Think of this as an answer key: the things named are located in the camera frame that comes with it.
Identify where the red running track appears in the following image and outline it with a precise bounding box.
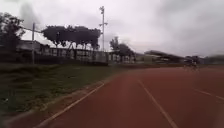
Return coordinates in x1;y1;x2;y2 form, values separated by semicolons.
6;65;224;128

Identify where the roofed grandstand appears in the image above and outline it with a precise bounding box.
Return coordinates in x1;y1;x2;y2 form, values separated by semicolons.
143;49;188;65

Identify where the tall floodlight pole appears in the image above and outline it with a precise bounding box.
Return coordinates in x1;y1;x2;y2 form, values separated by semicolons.
98;5;109;63

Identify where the grey utility pole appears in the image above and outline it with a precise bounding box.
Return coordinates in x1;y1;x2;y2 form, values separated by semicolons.
30;22;37;65

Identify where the dark tree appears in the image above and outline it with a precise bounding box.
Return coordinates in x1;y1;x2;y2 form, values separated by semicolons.
109;36;136;63
0;12;27;53

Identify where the dark clump of trees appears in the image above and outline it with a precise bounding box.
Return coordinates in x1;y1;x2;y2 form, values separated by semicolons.
41;24;102;52

